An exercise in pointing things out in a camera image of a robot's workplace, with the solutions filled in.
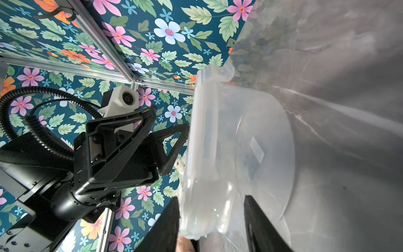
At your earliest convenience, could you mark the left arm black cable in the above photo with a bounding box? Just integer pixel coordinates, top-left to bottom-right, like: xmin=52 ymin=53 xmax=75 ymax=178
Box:
xmin=0 ymin=86 xmax=103 ymax=161

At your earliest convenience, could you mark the round clear lunch box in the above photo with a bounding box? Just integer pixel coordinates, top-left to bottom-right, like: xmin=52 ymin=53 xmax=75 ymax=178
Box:
xmin=179 ymin=65 xmax=296 ymax=242

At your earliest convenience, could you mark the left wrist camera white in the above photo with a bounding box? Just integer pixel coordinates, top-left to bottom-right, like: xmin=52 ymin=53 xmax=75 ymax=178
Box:
xmin=98 ymin=86 xmax=140 ymax=118

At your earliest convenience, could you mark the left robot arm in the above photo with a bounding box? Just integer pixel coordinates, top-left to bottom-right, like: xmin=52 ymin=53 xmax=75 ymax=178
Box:
xmin=1 ymin=107 xmax=190 ymax=252

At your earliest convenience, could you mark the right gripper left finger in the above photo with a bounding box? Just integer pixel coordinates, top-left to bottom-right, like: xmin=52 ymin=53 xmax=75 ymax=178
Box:
xmin=134 ymin=197 xmax=180 ymax=252

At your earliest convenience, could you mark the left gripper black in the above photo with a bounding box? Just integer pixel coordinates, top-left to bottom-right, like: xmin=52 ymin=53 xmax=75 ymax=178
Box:
xmin=51 ymin=107 xmax=190 ymax=221

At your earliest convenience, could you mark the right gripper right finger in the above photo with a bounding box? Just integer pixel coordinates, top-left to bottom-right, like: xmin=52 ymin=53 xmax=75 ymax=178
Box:
xmin=243 ymin=195 xmax=292 ymax=252

